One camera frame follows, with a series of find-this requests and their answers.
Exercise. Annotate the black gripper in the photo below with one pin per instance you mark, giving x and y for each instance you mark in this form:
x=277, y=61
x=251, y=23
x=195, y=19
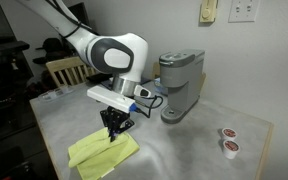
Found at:
x=117, y=118

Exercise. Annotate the yellow-green microfiber towel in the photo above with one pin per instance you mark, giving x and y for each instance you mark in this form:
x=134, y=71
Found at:
x=97, y=156

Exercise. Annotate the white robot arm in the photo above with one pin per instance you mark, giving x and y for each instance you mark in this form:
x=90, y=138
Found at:
x=117, y=56

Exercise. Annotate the dark blue cloth mat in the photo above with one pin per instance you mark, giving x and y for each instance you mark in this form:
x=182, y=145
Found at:
x=146, y=80

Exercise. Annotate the blue wipes box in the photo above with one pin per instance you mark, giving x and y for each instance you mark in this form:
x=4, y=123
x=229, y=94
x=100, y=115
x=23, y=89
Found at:
x=158, y=87

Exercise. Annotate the clear plastic tray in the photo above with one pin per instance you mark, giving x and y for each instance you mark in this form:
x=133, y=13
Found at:
x=55, y=94

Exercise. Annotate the light wooden slatted chair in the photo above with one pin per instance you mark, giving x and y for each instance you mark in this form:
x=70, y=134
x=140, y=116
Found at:
x=67, y=65

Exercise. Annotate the grey pod coffee machine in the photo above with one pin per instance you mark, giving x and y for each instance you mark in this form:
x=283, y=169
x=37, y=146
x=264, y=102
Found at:
x=180, y=76

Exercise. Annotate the black hat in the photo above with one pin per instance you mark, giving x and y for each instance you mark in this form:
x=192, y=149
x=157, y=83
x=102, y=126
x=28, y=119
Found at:
x=50, y=46

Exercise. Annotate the white coffee pod red lid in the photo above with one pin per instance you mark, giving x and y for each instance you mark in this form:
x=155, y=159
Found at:
x=231, y=148
x=229, y=133

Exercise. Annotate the black monitor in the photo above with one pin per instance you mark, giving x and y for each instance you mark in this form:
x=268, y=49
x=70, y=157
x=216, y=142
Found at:
x=80, y=13

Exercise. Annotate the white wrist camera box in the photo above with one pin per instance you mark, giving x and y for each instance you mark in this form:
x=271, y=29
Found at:
x=107, y=96

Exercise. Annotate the beige wall thermostat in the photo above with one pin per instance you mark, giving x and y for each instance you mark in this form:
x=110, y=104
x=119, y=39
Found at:
x=207, y=11

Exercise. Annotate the white wall switch plate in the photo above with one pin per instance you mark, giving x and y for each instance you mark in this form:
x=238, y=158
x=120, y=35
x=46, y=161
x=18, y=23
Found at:
x=244, y=10

